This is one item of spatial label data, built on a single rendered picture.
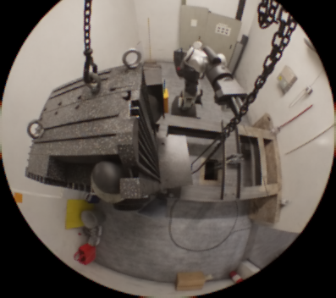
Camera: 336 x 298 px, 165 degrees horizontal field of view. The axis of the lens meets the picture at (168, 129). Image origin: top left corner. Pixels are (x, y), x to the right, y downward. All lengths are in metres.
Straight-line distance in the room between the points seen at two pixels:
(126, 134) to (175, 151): 0.79
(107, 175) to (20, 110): 1.18
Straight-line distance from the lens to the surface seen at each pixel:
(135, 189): 0.23
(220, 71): 0.41
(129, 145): 0.21
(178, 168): 0.94
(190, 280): 2.35
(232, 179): 1.34
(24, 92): 1.34
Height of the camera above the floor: 1.83
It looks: 63 degrees down
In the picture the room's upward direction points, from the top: 1 degrees counter-clockwise
